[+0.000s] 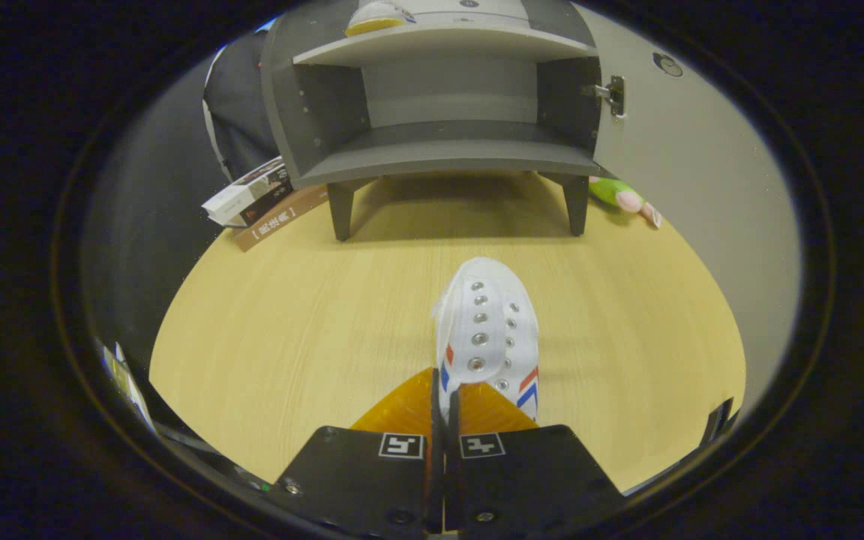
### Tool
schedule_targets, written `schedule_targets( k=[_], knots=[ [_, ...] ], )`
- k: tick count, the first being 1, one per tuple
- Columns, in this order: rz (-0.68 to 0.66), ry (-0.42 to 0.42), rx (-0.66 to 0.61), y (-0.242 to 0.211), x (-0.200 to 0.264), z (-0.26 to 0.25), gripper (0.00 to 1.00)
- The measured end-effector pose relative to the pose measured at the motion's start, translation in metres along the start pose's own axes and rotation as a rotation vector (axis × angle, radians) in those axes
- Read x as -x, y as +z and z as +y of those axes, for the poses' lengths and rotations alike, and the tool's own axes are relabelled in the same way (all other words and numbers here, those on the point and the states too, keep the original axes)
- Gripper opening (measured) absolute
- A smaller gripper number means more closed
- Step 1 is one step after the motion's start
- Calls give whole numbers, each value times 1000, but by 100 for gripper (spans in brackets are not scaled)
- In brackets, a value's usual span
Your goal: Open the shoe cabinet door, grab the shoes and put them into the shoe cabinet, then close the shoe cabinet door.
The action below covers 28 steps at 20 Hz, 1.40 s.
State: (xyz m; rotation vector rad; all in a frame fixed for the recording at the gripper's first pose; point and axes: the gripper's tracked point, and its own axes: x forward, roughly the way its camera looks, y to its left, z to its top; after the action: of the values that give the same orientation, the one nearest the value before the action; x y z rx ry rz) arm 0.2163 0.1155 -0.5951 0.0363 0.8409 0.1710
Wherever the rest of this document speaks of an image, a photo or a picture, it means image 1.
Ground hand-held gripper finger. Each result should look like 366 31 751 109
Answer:
267 367 445 537
445 381 624 535

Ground white shoe striped sides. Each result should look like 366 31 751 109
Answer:
432 256 542 421

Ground grey shoe cabinet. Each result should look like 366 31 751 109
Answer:
261 0 605 242

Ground beige shoe cabinet door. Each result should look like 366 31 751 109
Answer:
574 4 804 421

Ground white shoe yellow sole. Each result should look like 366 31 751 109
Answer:
344 0 418 38

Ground metal door hinge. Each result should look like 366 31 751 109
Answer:
582 75 626 119

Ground brown book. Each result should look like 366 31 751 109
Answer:
233 185 330 252

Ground pink green plush toy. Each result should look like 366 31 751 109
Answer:
589 176 662 230

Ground white desk clutter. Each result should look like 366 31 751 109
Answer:
98 341 155 432

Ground black backdrop cloth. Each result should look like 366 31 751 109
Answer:
203 30 283 181

